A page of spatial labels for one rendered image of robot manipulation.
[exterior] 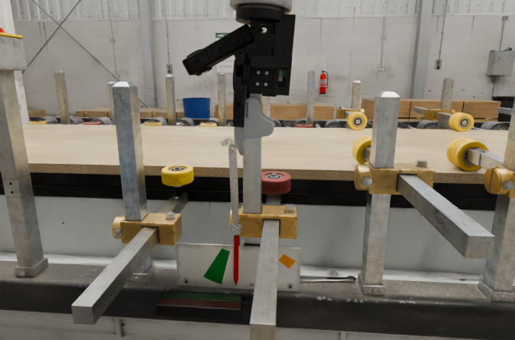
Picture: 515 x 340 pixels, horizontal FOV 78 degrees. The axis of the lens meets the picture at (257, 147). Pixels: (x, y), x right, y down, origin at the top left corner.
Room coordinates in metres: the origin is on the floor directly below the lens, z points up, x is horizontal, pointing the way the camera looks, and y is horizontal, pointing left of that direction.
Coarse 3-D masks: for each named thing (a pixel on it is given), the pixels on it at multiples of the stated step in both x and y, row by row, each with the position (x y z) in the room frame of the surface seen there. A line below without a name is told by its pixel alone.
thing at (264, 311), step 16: (272, 224) 0.57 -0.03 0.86; (272, 240) 0.50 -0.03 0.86; (272, 256) 0.46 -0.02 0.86; (272, 272) 0.41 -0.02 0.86; (256, 288) 0.38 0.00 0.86; (272, 288) 0.38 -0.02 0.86; (256, 304) 0.35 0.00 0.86; (272, 304) 0.35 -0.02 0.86; (256, 320) 0.32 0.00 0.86; (272, 320) 0.32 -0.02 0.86; (256, 336) 0.32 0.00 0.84; (272, 336) 0.31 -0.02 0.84
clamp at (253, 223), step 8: (240, 208) 0.62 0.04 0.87; (264, 208) 0.62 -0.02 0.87; (272, 208) 0.62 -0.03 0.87; (280, 208) 0.62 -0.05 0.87; (296, 208) 0.62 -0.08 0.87; (240, 216) 0.59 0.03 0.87; (248, 216) 0.59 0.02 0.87; (256, 216) 0.59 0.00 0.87; (264, 216) 0.59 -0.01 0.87; (272, 216) 0.59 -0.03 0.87; (280, 216) 0.58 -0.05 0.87; (288, 216) 0.58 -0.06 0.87; (296, 216) 0.58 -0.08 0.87; (248, 224) 0.59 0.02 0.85; (256, 224) 0.59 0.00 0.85; (280, 224) 0.58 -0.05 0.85; (288, 224) 0.58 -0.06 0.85; (296, 224) 0.58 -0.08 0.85; (248, 232) 0.59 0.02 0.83; (256, 232) 0.59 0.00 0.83; (280, 232) 0.58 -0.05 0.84; (288, 232) 0.58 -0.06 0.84; (296, 232) 0.58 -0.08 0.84
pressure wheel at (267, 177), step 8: (264, 176) 0.73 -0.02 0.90; (272, 176) 0.72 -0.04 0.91; (280, 176) 0.73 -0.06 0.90; (288, 176) 0.72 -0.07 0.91; (264, 184) 0.70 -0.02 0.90; (272, 184) 0.69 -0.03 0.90; (280, 184) 0.69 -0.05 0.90; (288, 184) 0.71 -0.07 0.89; (264, 192) 0.70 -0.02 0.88; (272, 192) 0.69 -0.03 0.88; (280, 192) 0.69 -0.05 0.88
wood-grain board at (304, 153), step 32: (32, 128) 1.47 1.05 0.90; (64, 128) 1.47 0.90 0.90; (96, 128) 1.47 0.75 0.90; (160, 128) 1.47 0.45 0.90; (192, 128) 1.47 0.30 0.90; (224, 128) 1.47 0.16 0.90; (288, 128) 1.47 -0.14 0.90; (320, 128) 1.47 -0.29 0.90; (32, 160) 0.89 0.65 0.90; (64, 160) 0.89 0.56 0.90; (96, 160) 0.89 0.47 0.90; (160, 160) 0.89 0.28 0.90; (192, 160) 0.89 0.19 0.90; (224, 160) 0.89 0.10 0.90; (288, 160) 0.89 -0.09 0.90; (320, 160) 0.89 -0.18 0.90; (352, 160) 0.89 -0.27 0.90; (416, 160) 0.89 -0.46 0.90; (448, 160) 0.89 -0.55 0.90
